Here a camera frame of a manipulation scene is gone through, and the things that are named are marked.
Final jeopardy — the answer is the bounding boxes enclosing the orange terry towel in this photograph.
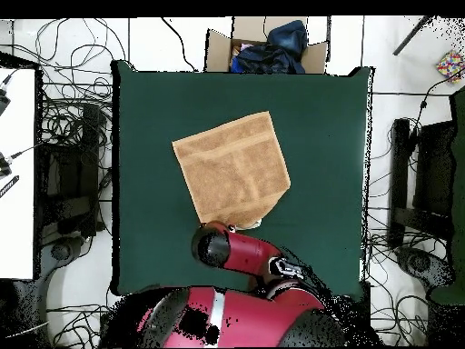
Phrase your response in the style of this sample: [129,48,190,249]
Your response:
[171,111,292,231]

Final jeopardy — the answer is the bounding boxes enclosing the colourful dotted item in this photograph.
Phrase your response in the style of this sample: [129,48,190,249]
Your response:
[435,49,465,84]

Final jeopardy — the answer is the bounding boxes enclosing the dark green table cloth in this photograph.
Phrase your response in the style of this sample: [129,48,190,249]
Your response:
[111,60,374,302]

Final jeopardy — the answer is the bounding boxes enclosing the cardboard box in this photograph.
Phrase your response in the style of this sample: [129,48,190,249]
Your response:
[204,15,331,75]

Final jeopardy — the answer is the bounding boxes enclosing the dark blue clothing pile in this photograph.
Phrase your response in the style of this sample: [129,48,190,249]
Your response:
[229,19,309,75]

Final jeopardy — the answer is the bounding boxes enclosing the black equipment stand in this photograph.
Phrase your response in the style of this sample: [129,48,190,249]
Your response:
[35,105,107,243]
[387,117,458,249]

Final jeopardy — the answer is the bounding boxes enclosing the white side table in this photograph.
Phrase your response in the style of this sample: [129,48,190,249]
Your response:
[0,66,38,281]

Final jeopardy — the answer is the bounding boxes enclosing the green covered furniture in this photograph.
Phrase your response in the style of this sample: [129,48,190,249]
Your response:
[428,86,465,306]

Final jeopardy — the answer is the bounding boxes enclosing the grey metal bar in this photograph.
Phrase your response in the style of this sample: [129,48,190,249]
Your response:
[392,15,434,56]

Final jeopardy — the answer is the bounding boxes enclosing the black cable tangle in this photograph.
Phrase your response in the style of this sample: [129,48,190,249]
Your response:
[46,290,114,348]
[6,17,128,237]
[362,72,465,346]

